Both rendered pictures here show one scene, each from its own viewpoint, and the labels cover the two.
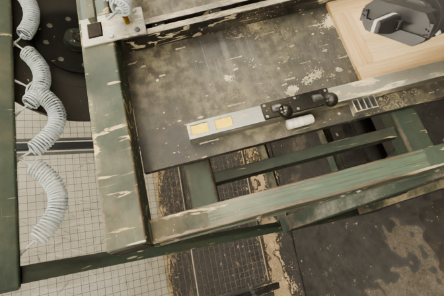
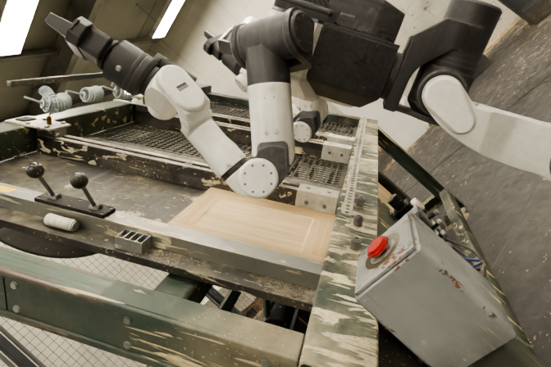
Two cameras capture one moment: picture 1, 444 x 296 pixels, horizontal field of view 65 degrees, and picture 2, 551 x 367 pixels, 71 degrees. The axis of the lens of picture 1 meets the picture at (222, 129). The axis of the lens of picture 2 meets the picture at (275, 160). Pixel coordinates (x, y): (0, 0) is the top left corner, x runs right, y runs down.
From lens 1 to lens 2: 109 cm
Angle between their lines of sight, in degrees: 52
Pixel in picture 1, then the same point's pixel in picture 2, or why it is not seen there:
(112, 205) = not seen: outside the picture
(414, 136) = not seen: hidden behind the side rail
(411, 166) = (79, 283)
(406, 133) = not seen: hidden behind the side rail
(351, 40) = (193, 207)
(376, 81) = (166, 227)
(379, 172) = (41, 270)
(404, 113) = (175, 284)
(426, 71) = (223, 243)
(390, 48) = (220, 226)
